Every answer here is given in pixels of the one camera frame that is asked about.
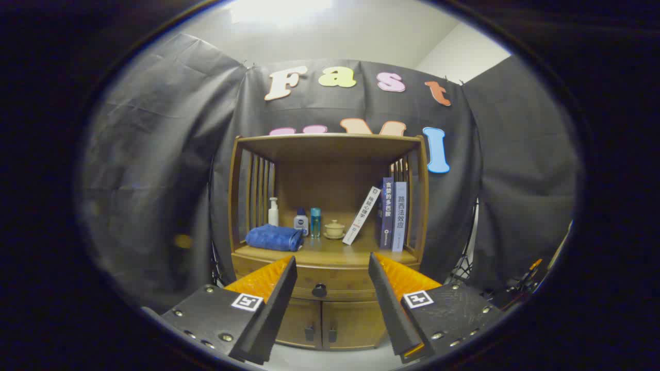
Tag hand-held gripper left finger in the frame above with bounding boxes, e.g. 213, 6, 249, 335
161, 256, 298, 365

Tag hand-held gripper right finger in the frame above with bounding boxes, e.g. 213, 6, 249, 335
368, 252, 503, 364

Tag wooden drawer with black knob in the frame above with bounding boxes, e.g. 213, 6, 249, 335
232, 254, 419, 303

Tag wooden cabinet door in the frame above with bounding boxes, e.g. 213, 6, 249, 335
322, 300, 388, 351
276, 298, 323, 350

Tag wooden countertop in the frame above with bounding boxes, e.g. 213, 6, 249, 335
235, 234, 418, 267

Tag wooden cabinet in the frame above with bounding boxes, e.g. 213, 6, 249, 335
228, 133, 430, 352

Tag blue folded towel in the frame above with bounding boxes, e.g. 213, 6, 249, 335
245, 224, 304, 252

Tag black tripod stand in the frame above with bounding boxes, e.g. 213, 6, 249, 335
446, 198, 480, 284

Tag dark blue book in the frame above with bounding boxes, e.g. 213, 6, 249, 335
376, 177, 395, 250

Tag pale lavender book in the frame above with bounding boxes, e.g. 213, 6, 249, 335
392, 181, 408, 252

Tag white book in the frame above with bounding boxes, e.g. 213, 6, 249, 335
342, 186, 381, 246

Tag black clamp with orange tip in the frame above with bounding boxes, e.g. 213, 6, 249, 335
508, 259, 545, 305

